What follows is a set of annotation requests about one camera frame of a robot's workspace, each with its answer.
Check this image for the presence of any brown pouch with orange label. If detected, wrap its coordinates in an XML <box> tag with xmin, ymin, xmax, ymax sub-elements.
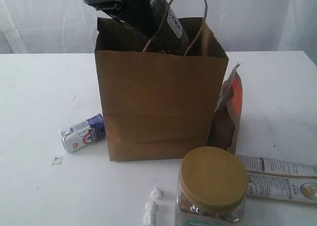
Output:
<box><xmin>207</xmin><ymin>63</ymin><xmax>243</xmax><ymax>154</ymax></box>

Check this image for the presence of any white curtain backdrop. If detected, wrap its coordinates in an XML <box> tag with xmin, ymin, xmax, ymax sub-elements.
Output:
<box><xmin>0</xmin><ymin>0</ymin><xmax>317</xmax><ymax>61</ymax></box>

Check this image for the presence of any white candy top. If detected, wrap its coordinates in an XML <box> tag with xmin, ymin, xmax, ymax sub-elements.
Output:
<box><xmin>150</xmin><ymin>187</ymin><xmax>163</xmax><ymax>200</ymax></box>

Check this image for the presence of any brown paper bag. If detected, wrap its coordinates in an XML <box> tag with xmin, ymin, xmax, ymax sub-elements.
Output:
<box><xmin>94</xmin><ymin>0</ymin><xmax>229</xmax><ymax>163</ymax></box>

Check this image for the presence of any white long noodle package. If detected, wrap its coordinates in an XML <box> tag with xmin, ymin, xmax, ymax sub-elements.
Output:
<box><xmin>236</xmin><ymin>155</ymin><xmax>317</xmax><ymax>205</ymax></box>

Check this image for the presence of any dark jar with metal lid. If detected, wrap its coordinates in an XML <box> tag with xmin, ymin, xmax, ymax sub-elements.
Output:
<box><xmin>148</xmin><ymin>0</ymin><xmax>189</xmax><ymax>56</ymax></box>

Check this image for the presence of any nut jar with gold lid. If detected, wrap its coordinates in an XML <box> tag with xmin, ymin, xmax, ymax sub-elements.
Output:
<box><xmin>174</xmin><ymin>146</ymin><xmax>248</xmax><ymax>226</ymax></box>

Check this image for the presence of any blue white milk carton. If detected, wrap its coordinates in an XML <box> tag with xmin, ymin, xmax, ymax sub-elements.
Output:
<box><xmin>60</xmin><ymin>113</ymin><xmax>106</xmax><ymax>153</ymax></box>

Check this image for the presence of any white candy bottom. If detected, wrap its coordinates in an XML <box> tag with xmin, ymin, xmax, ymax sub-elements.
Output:
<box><xmin>143</xmin><ymin>211</ymin><xmax>156</xmax><ymax>226</ymax></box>

